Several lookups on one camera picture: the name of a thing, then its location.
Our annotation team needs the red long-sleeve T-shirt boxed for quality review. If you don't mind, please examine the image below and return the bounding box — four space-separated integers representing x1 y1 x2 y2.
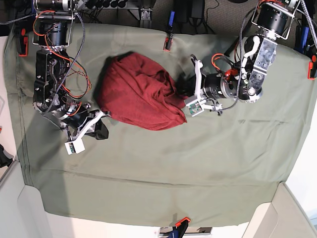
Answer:
95 52 187 131

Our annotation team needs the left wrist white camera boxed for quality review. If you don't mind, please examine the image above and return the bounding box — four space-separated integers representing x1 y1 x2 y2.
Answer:
184 96 204 117

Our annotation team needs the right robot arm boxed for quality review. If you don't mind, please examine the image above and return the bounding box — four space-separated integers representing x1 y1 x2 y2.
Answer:
32 0 108 142

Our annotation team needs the orange black clamp top right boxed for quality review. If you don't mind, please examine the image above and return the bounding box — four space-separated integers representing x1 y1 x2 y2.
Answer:
307 55 317 80

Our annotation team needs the wrist white camera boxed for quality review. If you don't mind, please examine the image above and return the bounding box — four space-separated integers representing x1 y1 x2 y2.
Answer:
64 138 85 155
184 96 204 117

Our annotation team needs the orange black clamp bottom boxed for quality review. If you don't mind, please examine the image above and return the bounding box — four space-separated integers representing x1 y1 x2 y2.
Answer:
168 217 191 238

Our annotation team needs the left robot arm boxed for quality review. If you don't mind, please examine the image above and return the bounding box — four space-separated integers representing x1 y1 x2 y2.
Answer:
184 0 300 117

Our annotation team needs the orange black clamp top left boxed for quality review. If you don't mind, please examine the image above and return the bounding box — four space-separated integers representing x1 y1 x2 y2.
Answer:
14 28 28 57

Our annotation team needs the black power adapter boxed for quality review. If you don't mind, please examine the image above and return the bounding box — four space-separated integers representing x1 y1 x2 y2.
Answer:
173 0 205 23

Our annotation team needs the orange black clamp top middle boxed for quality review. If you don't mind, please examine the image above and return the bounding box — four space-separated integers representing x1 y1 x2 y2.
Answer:
163 10 175 52

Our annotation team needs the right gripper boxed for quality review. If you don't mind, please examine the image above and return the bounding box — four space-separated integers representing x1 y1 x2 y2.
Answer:
56 104 111 142

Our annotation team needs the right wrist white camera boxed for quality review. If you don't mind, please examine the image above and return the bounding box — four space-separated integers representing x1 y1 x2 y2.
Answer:
64 138 85 155

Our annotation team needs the metal table leg bracket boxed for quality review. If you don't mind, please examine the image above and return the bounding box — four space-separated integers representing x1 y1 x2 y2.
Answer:
140 8 152 29

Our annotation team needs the black object left edge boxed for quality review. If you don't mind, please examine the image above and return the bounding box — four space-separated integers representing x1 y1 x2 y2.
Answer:
0 145 13 168

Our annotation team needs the orange black clamp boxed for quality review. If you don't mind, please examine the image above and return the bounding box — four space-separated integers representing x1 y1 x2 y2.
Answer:
163 10 175 52
14 28 28 57
168 217 191 238
307 55 317 80

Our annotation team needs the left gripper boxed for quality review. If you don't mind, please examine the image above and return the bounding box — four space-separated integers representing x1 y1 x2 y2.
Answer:
175 54 239 116

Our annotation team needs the green table cloth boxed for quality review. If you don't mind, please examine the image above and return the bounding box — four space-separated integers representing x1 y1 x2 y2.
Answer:
3 36 317 227

